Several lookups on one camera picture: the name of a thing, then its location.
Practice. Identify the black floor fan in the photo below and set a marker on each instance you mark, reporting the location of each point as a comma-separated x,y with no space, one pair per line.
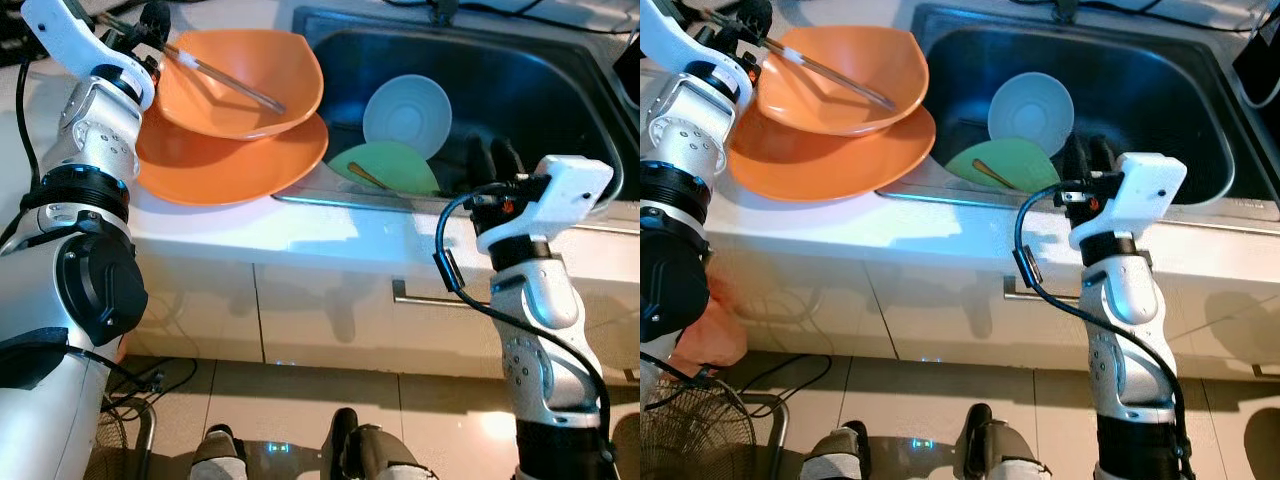
690,430
120,440

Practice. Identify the robot left leg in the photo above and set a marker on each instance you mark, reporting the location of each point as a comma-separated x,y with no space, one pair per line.
835,455
218,455

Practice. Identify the robot leg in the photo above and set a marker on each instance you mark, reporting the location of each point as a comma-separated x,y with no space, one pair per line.
378,455
1000,450
218,455
835,455

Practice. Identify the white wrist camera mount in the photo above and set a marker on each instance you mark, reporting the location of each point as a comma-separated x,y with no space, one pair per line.
680,40
560,190
70,40
1140,190

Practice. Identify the gold metal spoon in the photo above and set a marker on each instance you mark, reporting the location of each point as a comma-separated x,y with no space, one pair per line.
990,173
365,176

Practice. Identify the orange bowl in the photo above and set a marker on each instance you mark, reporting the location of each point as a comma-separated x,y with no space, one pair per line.
282,58
885,53

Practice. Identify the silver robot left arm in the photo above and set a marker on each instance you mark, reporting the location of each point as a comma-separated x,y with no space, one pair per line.
685,130
95,130

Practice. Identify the white kitchen base cabinet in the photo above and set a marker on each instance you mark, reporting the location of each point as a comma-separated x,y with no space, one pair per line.
320,320
900,320

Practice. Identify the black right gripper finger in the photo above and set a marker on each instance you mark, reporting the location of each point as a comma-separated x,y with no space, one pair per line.
1075,158
1103,158
510,160
481,160

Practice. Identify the red plastic bag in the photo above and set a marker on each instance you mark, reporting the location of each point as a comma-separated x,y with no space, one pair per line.
715,340

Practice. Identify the dark sink faucet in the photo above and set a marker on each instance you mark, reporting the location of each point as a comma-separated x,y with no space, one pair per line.
444,10
1065,9

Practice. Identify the robot right leg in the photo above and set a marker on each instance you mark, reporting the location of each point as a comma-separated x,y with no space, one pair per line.
1000,450
378,455

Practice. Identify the orange plate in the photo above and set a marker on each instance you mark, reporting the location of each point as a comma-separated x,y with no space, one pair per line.
240,172
850,167

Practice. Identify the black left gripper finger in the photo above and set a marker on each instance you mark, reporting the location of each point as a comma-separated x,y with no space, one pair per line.
156,22
754,20

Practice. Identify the stainless steel sink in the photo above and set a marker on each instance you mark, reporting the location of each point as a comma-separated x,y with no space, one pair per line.
540,90
1150,80

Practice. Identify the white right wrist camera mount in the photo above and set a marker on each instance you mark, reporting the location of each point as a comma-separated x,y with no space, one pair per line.
560,190
1140,190

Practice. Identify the green plate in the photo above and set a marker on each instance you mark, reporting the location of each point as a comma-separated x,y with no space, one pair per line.
1025,158
405,163

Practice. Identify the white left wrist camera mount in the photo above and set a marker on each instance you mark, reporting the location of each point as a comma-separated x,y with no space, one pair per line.
70,40
680,40

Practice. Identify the white bowl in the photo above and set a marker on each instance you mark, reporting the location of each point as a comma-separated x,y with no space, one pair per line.
405,115
1030,110

